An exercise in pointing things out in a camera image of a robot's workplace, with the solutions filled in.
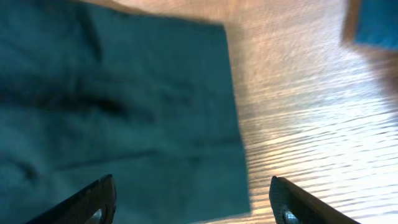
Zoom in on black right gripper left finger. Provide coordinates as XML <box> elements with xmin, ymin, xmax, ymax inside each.
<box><xmin>26</xmin><ymin>174</ymin><xmax>116</xmax><ymax>224</ymax></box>

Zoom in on black shorts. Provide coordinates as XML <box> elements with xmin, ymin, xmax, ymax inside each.
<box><xmin>1</xmin><ymin>0</ymin><xmax>250</xmax><ymax>223</ymax></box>

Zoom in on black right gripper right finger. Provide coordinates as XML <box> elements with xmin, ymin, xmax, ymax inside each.
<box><xmin>269</xmin><ymin>176</ymin><xmax>359</xmax><ymax>224</ymax></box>

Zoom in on blue garment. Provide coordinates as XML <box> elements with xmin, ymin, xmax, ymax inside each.
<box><xmin>354</xmin><ymin>0</ymin><xmax>397</xmax><ymax>51</ymax></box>

